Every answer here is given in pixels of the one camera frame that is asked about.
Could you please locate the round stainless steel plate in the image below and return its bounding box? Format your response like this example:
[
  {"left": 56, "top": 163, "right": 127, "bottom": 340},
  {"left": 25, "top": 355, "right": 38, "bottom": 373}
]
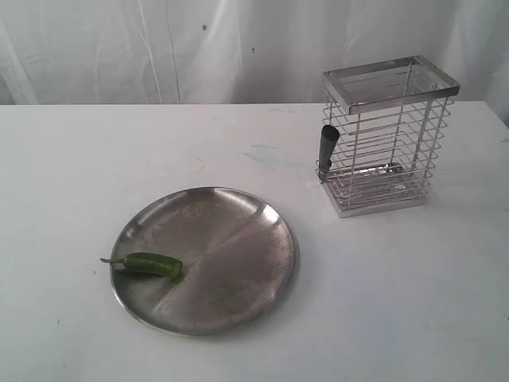
[{"left": 108, "top": 187, "right": 299, "bottom": 336}]

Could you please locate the wire metal utensil holder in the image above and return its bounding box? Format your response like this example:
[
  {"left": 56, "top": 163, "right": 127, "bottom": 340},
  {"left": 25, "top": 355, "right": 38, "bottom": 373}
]
[{"left": 319, "top": 56, "right": 460, "bottom": 217}]

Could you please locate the black kitchen knife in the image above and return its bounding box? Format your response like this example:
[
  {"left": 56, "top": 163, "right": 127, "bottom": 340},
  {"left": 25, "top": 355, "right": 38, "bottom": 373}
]
[{"left": 318, "top": 124, "right": 340, "bottom": 182}]

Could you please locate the green chili pepper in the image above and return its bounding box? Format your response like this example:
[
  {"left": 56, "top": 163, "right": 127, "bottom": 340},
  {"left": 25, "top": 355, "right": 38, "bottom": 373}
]
[{"left": 99, "top": 252, "right": 183, "bottom": 279}]

